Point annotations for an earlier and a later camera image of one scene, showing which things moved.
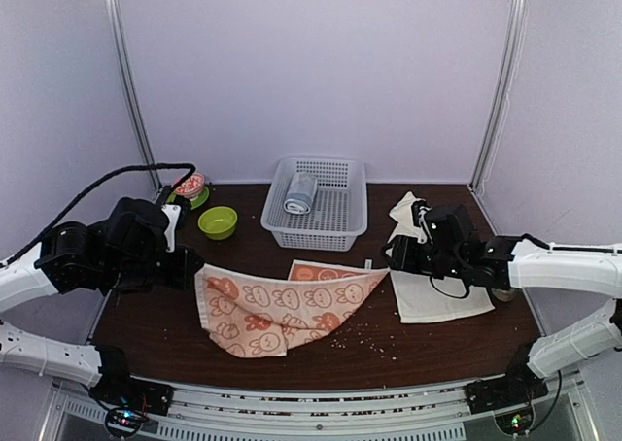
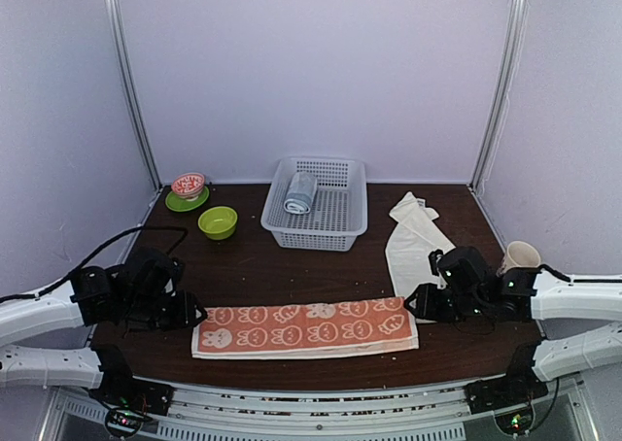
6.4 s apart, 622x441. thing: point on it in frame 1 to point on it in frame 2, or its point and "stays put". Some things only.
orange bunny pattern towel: (255, 317) to (305, 328)
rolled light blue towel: (301, 189) stays put
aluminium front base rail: (206, 409) stays put
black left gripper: (180, 278) to (184, 317)
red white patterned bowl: (191, 187) stays put
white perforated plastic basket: (338, 212) stays put
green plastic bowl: (218, 222) stays put
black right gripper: (402, 258) to (426, 309)
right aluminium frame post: (517, 29) stays put
